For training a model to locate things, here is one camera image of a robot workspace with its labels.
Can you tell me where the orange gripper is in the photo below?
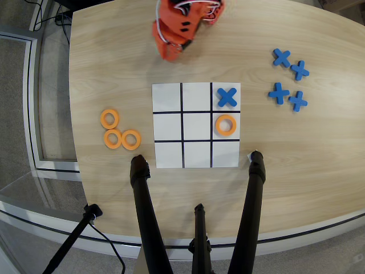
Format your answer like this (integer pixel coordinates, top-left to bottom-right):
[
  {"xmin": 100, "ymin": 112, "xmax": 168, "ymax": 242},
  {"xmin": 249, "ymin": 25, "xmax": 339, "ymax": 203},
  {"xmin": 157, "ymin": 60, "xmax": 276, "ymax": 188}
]
[{"xmin": 152, "ymin": 28, "xmax": 192, "ymax": 62}]

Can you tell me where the orange foam ring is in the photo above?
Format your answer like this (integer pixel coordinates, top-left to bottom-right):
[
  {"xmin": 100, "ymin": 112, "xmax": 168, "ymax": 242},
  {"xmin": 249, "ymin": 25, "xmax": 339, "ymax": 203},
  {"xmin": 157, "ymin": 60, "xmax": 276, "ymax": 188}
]
[
  {"xmin": 103, "ymin": 128, "xmax": 124, "ymax": 150},
  {"xmin": 121, "ymin": 130, "xmax": 142, "ymax": 151},
  {"xmin": 215, "ymin": 114, "xmax": 238, "ymax": 136},
  {"xmin": 100, "ymin": 109, "xmax": 120, "ymax": 130}
]

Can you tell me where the blue foam cross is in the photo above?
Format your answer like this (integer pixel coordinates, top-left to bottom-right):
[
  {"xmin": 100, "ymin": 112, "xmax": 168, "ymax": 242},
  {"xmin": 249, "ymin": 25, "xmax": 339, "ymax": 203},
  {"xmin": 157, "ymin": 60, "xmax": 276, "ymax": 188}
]
[
  {"xmin": 290, "ymin": 60, "xmax": 310, "ymax": 81},
  {"xmin": 287, "ymin": 90, "xmax": 309, "ymax": 112},
  {"xmin": 216, "ymin": 87, "xmax": 238, "ymax": 109},
  {"xmin": 273, "ymin": 48, "xmax": 292, "ymax": 68},
  {"xmin": 267, "ymin": 82, "xmax": 291, "ymax": 105}
]

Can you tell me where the white grid paper board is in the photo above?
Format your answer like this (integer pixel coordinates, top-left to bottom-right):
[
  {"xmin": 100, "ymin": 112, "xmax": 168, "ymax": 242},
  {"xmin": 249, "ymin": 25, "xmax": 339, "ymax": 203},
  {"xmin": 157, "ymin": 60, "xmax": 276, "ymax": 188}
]
[{"xmin": 151, "ymin": 82, "xmax": 242, "ymax": 169}]

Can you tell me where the slim black stand leg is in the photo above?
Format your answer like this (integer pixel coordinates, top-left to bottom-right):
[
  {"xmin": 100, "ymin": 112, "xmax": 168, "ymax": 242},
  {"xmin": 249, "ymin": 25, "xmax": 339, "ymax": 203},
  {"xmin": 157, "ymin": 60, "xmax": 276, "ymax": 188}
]
[{"xmin": 42, "ymin": 203, "xmax": 104, "ymax": 274}]

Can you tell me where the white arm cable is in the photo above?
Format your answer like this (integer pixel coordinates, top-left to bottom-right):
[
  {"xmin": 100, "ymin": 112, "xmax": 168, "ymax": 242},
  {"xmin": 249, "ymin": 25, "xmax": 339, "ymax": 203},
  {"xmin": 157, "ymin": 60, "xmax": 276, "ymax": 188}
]
[{"xmin": 155, "ymin": 0, "xmax": 220, "ymax": 51}]

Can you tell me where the black cable bundle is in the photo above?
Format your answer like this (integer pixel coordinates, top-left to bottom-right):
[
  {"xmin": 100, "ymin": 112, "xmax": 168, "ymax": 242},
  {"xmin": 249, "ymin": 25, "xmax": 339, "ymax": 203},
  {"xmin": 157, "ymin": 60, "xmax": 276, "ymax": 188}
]
[{"xmin": 28, "ymin": 0, "xmax": 72, "ymax": 43}]

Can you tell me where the grey metal glass frame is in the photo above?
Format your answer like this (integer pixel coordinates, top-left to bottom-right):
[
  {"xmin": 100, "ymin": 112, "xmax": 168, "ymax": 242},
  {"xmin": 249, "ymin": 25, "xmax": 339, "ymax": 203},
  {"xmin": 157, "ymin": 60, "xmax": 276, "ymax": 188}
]
[{"xmin": 0, "ymin": 25, "xmax": 82, "ymax": 181}]

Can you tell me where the black floor cable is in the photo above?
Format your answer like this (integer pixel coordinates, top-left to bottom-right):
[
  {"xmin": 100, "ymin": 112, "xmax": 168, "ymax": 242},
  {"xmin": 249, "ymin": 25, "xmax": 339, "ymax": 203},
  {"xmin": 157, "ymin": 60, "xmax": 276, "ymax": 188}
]
[{"xmin": 87, "ymin": 221, "xmax": 127, "ymax": 274}]

